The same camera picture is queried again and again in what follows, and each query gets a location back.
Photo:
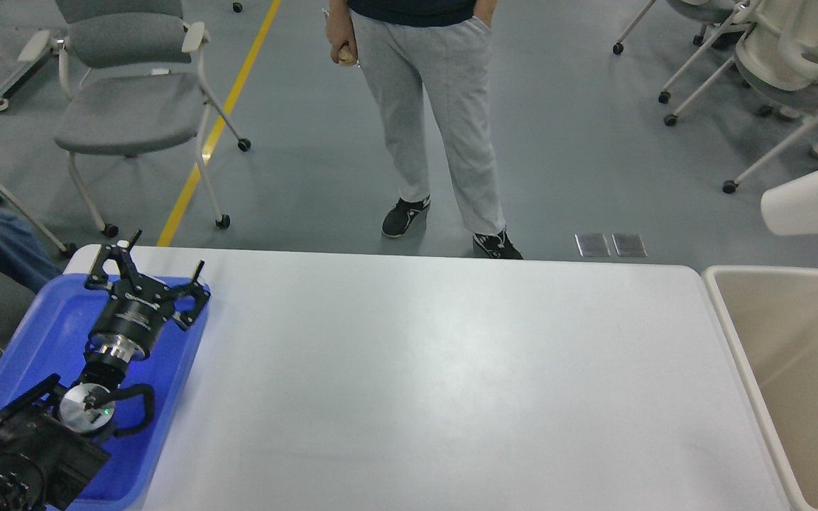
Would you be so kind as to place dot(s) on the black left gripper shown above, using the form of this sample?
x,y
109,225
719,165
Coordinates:
x,y
137,311

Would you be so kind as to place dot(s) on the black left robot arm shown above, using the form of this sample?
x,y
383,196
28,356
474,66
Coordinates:
x,y
90,381

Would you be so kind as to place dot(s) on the standing person's hand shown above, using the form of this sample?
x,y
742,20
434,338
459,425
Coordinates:
x,y
340,34

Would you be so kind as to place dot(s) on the blue plastic tray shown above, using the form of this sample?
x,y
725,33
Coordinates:
x,y
51,339

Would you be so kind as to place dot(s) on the standing person grey pants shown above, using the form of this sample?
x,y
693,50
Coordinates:
x,y
411,52

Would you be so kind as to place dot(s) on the left metal floor plate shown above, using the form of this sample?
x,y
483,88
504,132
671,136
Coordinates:
x,y
592,245

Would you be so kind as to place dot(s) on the metal floor plate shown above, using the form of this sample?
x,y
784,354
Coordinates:
x,y
629,245
592,245

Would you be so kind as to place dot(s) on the right metal floor plate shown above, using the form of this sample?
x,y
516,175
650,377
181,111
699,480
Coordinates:
x,y
629,245

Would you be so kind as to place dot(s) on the white chair far right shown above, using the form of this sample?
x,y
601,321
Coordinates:
x,y
722,23

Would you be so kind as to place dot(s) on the beige plastic bin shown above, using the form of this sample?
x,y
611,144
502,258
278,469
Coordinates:
x,y
769,315

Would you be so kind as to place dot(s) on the white office chair right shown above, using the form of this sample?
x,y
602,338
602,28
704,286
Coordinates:
x,y
778,56

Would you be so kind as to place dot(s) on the grey chair white frame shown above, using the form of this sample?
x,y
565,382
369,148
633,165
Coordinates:
x,y
131,116

